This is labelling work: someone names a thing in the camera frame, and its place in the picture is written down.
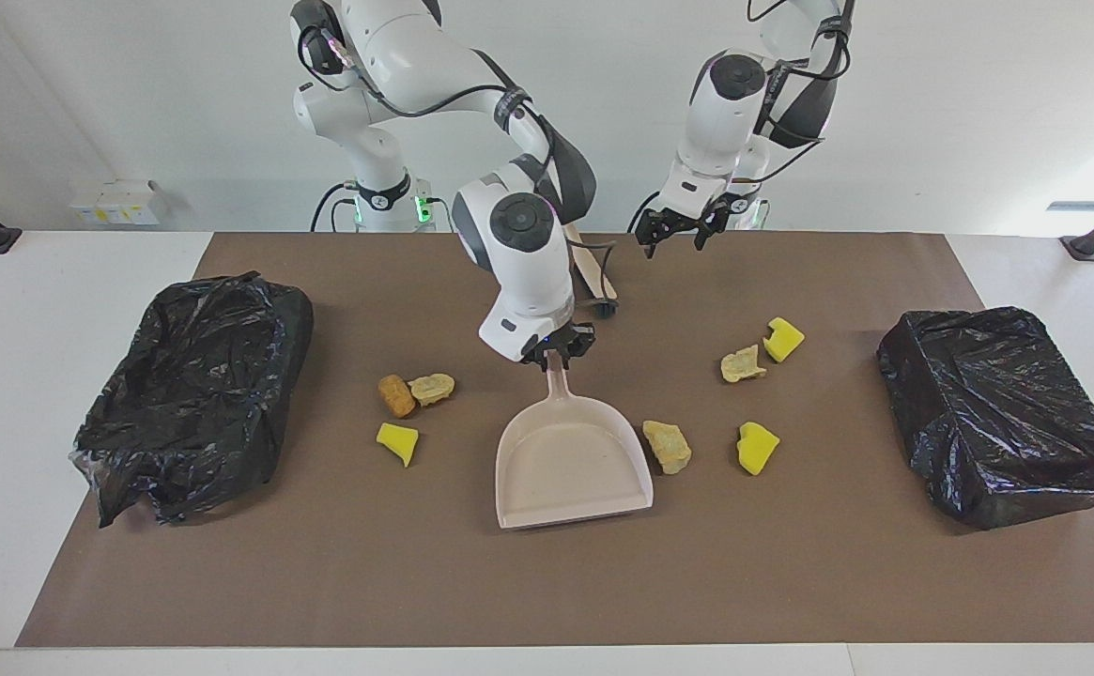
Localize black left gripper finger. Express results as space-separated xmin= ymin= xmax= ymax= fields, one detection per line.
xmin=694 ymin=208 xmax=733 ymax=251
xmin=636 ymin=214 xmax=674 ymax=259

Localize beige hand brush black bristles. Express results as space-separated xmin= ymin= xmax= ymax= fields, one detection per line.
xmin=561 ymin=221 xmax=621 ymax=320

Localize beige plastic dustpan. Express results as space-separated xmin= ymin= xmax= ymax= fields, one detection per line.
xmin=495 ymin=349 xmax=655 ymax=530

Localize pale beige foam chunk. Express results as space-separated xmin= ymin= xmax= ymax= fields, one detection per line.
xmin=408 ymin=373 xmax=456 ymax=407
xmin=642 ymin=420 xmax=693 ymax=475

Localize yellow sponge piece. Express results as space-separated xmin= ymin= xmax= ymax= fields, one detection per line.
xmin=376 ymin=422 xmax=420 ymax=469
xmin=736 ymin=422 xmax=780 ymax=477
xmin=762 ymin=317 xmax=806 ymax=363

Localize tan beige foam chunk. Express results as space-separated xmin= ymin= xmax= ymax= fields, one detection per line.
xmin=720 ymin=345 xmax=768 ymax=384

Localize orange-brown foam chunk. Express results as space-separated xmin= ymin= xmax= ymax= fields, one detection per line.
xmin=378 ymin=375 xmax=417 ymax=420

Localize black trash bag bin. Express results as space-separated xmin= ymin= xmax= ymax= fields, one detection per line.
xmin=69 ymin=271 xmax=316 ymax=529
xmin=876 ymin=306 xmax=1094 ymax=532

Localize brown table mat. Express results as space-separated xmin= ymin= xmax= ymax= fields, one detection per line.
xmin=16 ymin=232 xmax=1094 ymax=649

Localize black base power cable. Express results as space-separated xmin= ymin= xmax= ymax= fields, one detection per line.
xmin=310 ymin=181 xmax=360 ymax=233
xmin=627 ymin=188 xmax=668 ymax=234

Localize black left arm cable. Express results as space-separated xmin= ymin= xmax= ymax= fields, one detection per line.
xmin=746 ymin=0 xmax=857 ymax=184

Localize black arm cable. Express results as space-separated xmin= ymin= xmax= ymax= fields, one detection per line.
xmin=295 ymin=19 xmax=623 ymax=315
xmin=746 ymin=0 xmax=857 ymax=184

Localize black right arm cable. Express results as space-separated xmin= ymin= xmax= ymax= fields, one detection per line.
xmin=295 ymin=19 xmax=623 ymax=315

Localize white wall socket box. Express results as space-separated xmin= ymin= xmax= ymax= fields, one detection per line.
xmin=70 ymin=180 xmax=170 ymax=226

